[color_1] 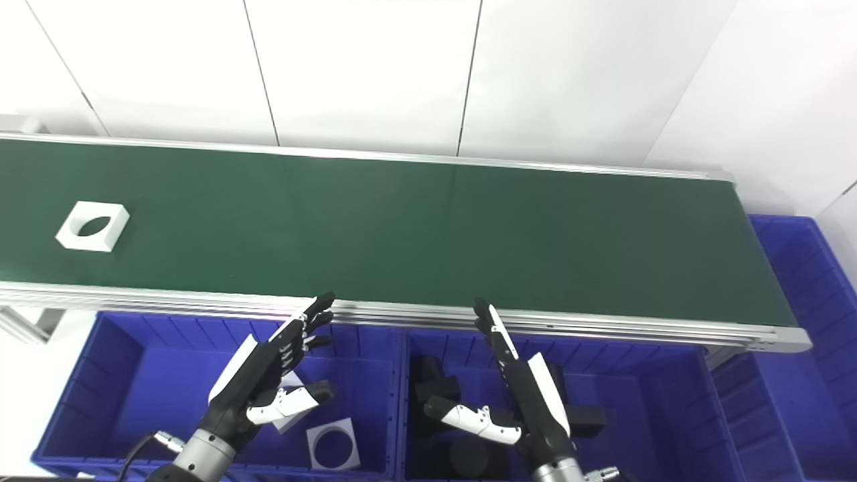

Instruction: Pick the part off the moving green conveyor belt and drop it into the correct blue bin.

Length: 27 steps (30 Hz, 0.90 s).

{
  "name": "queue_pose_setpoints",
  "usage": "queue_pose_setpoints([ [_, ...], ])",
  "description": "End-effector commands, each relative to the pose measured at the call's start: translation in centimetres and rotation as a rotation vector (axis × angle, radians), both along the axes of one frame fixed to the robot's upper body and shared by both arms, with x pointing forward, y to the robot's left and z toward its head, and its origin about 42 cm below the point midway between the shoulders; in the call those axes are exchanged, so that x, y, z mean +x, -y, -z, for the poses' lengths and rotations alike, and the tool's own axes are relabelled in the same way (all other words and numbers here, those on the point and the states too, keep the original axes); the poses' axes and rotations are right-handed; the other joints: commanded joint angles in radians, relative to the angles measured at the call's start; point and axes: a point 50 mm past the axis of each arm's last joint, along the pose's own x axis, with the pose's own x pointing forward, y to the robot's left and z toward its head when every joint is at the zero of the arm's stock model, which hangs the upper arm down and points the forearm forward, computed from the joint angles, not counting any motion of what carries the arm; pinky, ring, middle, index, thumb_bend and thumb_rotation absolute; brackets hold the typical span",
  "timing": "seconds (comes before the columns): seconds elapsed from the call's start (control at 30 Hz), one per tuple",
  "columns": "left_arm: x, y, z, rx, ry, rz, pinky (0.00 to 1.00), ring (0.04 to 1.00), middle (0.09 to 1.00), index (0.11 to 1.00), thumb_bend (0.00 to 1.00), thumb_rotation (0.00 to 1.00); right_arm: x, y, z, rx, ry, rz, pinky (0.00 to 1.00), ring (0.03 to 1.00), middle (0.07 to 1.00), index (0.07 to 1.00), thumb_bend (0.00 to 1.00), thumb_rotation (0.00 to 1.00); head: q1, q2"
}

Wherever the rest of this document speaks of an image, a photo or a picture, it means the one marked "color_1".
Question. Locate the black round part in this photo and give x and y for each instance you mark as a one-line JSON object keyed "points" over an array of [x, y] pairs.
{"points": [[469, 458]]}

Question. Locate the white block part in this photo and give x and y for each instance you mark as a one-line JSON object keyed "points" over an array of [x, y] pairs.
{"points": [[289, 423]]}

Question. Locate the aluminium conveyor leg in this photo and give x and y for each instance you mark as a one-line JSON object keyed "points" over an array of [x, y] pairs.
{"points": [[27, 325]]}

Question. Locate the grey conveyor motor housing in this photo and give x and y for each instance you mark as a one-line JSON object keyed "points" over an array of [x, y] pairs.
{"points": [[20, 124]]}

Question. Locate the green conveyor belt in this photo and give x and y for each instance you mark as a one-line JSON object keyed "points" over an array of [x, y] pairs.
{"points": [[415, 234], [201, 298]]}

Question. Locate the black block part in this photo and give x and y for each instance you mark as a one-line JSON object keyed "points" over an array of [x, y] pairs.
{"points": [[435, 385], [586, 418]]}

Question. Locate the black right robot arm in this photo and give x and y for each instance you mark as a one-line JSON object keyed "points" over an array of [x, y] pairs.
{"points": [[559, 472]]}

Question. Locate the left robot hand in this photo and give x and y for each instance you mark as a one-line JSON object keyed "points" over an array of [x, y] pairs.
{"points": [[254, 381]]}

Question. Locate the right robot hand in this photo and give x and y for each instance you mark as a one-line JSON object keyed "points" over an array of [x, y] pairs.
{"points": [[535, 408]]}

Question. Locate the blue bin with black parts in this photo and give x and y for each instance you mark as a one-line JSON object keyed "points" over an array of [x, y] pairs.
{"points": [[656, 415]]}

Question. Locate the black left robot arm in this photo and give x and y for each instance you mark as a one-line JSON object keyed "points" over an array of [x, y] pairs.
{"points": [[201, 458]]}

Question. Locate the blue bin with white parts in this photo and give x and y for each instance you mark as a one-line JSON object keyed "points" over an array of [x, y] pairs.
{"points": [[147, 388]]}

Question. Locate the empty blue bin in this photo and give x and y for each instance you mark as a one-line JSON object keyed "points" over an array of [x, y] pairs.
{"points": [[803, 375]]}

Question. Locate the white square part with hole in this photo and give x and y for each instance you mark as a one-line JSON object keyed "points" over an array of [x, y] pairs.
{"points": [[112, 231], [348, 458]]}

